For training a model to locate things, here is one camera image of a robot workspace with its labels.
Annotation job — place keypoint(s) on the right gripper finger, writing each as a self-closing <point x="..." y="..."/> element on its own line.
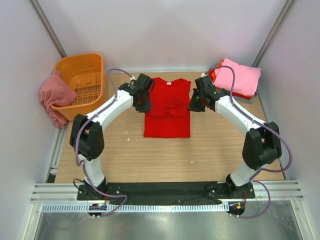
<point x="196" y="108"/>
<point x="194" y="100"/>

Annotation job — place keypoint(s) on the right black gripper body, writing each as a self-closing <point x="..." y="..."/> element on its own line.
<point x="194" y="105"/>

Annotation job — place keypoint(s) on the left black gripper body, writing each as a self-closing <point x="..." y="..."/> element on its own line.
<point x="143" y="105"/>

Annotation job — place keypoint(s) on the red t shirt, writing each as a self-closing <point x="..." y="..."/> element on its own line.
<point x="222" y="78"/>
<point x="169" y="116"/>

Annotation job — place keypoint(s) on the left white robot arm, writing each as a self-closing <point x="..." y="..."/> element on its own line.
<point x="87" y="133"/>

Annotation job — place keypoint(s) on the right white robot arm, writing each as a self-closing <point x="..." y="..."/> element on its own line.
<point x="261" y="145"/>

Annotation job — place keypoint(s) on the folded red t shirt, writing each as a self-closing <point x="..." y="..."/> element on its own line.
<point x="222" y="78"/>

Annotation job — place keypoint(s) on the folded pink t shirt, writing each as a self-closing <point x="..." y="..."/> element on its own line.
<point x="240" y="77"/>

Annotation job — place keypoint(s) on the folded grey t shirt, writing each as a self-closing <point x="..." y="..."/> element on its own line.
<point x="243" y="98"/>

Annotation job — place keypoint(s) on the orange plastic basket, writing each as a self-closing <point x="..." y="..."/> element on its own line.
<point x="84" y="74"/>

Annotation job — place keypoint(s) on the dusty pink t shirt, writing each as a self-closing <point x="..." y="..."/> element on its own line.
<point x="55" y="92"/>

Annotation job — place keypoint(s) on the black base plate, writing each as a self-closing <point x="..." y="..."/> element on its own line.
<point x="167" y="193"/>

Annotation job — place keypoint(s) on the white slotted cable duct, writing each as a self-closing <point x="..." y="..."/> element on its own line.
<point x="99" y="207"/>

